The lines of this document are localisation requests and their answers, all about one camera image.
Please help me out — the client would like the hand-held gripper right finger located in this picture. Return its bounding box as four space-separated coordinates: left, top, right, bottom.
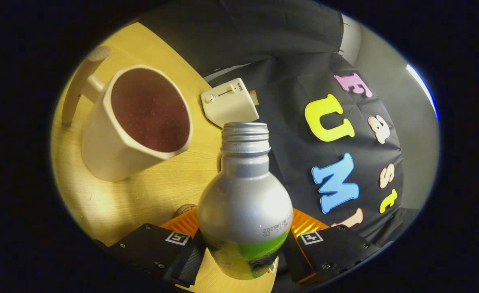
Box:
282 208 394 285

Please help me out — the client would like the wooden table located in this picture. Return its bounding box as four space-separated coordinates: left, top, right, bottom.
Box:
52 22 279 293

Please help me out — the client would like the silver green juice bottle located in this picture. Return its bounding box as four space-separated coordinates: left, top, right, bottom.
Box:
196 122 294 280

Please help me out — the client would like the white toaster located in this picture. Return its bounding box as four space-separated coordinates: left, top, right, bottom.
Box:
201 78 259 128

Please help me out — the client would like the round cork coaster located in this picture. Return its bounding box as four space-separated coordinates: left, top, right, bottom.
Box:
174 203 198 217

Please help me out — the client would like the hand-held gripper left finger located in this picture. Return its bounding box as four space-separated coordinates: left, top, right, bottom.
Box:
95 208 207 287

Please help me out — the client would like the beige cup with handle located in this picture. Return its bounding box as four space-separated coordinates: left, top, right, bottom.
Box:
62 46 194 183

